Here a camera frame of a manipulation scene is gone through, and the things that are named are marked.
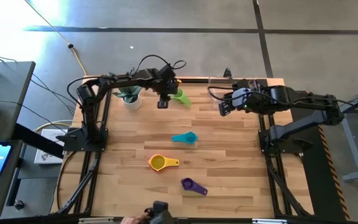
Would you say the silver table edge bracket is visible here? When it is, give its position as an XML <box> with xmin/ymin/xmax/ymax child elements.
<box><xmin>252</xmin><ymin>218</ymin><xmax>289</xmax><ymax>224</ymax></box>
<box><xmin>78</xmin><ymin>217</ymin><xmax>115</xmax><ymax>224</ymax></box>

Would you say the purple plastic measuring cup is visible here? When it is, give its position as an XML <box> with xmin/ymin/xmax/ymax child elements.
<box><xmin>180</xmin><ymin>177</ymin><xmax>209</xmax><ymax>197</ymax></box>

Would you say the black hazard-striped floor mat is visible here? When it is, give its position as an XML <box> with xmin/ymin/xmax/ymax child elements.
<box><xmin>286</xmin><ymin>90</ymin><xmax>351</xmax><ymax>222</ymax></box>

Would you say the clear plastic basket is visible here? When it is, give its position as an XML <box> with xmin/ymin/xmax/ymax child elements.
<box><xmin>208</xmin><ymin>77</ymin><xmax>259</xmax><ymax>111</ymax></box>

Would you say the green plastic measuring cup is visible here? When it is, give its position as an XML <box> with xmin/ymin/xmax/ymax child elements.
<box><xmin>170</xmin><ymin>88</ymin><xmax>193</xmax><ymax>108</ymax></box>

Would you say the yellow floor cable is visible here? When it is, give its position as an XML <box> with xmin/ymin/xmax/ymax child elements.
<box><xmin>25</xmin><ymin>0</ymin><xmax>88</xmax><ymax>77</ymax></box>

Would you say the yellow plastic measuring cup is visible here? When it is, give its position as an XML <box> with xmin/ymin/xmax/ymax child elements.
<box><xmin>149</xmin><ymin>154</ymin><xmax>180</xmax><ymax>172</ymax></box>

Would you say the dark grey side table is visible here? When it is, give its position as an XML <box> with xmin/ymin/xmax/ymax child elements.
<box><xmin>0</xmin><ymin>139</ymin><xmax>24</xmax><ymax>220</ymax></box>

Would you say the white printed paper sheet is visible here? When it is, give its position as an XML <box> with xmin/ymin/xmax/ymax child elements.
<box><xmin>34</xmin><ymin>128</ymin><xmax>65</xmax><ymax>165</ymax></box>

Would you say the black desk support bar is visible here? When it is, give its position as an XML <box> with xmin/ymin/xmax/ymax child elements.
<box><xmin>12</xmin><ymin>123</ymin><xmax>65</xmax><ymax>159</ymax></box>

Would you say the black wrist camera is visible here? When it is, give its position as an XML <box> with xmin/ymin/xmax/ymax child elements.
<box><xmin>231</xmin><ymin>78</ymin><xmax>251</xmax><ymax>91</ymax></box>
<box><xmin>158</xmin><ymin>63</ymin><xmax>178</xmax><ymax>82</ymax></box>

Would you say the blue-grey metal frame table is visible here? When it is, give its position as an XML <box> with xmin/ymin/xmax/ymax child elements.
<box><xmin>323</xmin><ymin>81</ymin><xmax>358</xmax><ymax>183</ymax></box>

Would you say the grey office desk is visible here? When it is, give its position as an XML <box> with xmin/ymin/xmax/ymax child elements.
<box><xmin>0</xmin><ymin>61</ymin><xmax>37</xmax><ymax>143</ymax></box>

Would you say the person's hand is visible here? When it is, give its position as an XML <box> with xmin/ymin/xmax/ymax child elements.
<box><xmin>120</xmin><ymin>214</ymin><xmax>150</xmax><ymax>224</ymax></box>

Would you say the snake plant in white pot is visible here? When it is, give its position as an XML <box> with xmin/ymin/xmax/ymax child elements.
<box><xmin>110</xmin><ymin>70</ymin><xmax>144</xmax><ymax>111</ymax></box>

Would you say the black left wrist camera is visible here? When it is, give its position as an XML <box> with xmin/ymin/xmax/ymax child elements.
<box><xmin>158</xmin><ymin>63</ymin><xmax>178</xmax><ymax>82</ymax></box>

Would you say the black boxy device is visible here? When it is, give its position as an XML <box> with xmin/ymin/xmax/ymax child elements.
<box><xmin>144</xmin><ymin>200</ymin><xmax>175</xmax><ymax>224</ymax></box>

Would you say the teal plastic measuring cup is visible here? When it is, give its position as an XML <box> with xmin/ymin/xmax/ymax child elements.
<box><xmin>171</xmin><ymin>131</ymin><xmax>199</xmax><ymax>145</ymax></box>

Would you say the thin yellow cable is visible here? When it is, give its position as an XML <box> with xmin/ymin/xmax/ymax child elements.
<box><xmin>32</xmin><ymin>119</ymin><xmax>74</xmax><ymax>133</ymax></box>

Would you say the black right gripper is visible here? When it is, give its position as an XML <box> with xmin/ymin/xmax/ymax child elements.
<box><xmin>218</xmin><ymin>88</ymin><xmax>262</xmax><ymax>117</ymax></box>

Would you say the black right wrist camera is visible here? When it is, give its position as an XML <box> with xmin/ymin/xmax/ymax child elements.
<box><xmin>231</xmin><ymin>78</ymin><xmax>251</xmax><ymax>91</ymax></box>

